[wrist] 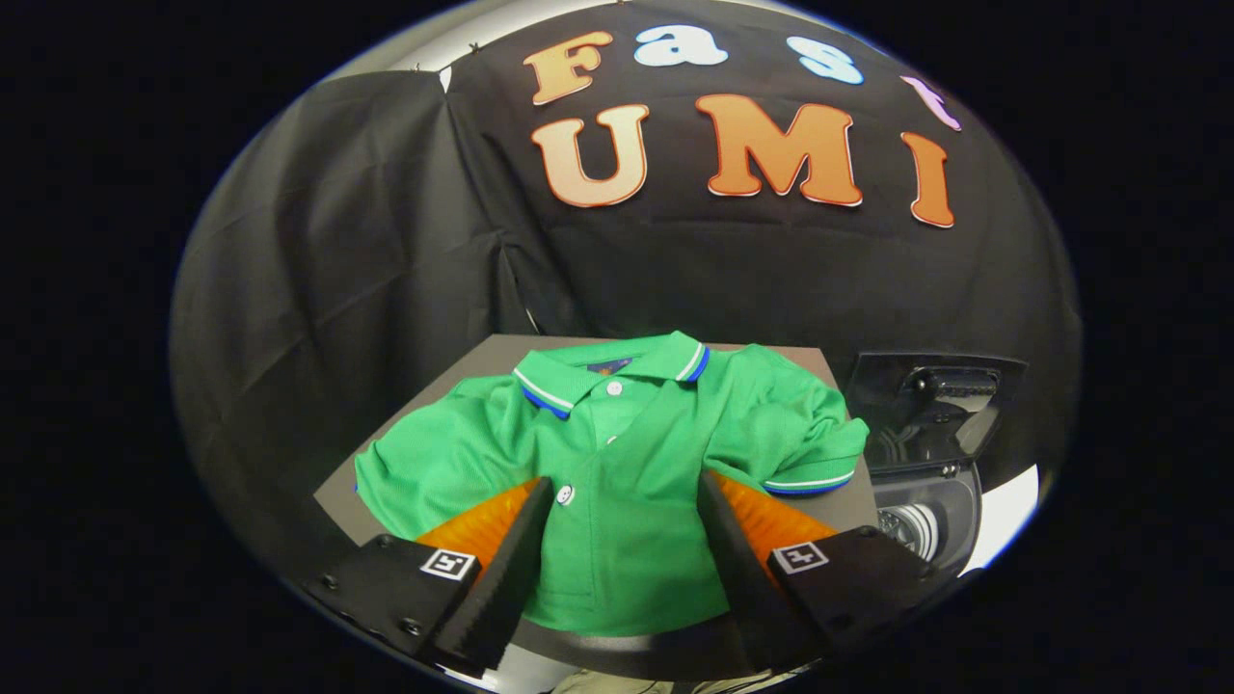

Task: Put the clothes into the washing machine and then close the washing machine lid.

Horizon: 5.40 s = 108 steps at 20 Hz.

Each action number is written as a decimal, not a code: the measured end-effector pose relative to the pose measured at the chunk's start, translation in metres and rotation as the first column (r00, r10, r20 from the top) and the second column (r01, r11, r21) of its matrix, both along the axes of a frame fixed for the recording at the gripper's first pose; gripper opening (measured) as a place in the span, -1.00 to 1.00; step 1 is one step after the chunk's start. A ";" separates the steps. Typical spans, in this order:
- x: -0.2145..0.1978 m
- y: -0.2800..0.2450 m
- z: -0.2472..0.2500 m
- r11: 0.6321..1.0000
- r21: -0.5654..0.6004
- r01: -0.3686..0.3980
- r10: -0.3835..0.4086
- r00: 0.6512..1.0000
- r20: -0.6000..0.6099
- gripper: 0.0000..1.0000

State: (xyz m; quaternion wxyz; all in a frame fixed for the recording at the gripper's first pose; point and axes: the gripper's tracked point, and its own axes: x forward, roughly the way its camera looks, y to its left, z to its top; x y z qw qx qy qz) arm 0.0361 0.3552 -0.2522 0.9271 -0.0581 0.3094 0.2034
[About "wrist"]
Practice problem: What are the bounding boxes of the dark washing machine lid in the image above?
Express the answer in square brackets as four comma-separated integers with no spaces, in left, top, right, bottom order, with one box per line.
[846,351,1029,473]

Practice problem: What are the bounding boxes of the grey box stand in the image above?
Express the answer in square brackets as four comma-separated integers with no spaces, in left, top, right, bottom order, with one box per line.
[313,334,878,681]

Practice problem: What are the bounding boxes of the green polo shirt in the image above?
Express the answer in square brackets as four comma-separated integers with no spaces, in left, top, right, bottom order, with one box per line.
[354,331,871,637]

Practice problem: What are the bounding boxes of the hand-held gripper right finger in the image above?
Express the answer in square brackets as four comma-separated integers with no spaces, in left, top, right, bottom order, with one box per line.
[696,469,965,676]

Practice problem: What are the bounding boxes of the black backdrop cloth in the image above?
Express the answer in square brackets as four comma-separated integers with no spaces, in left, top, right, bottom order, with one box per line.
[169,0,1083,579]

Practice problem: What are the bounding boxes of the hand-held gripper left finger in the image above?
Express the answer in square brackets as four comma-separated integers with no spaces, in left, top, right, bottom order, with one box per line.
[304,475,557,679]

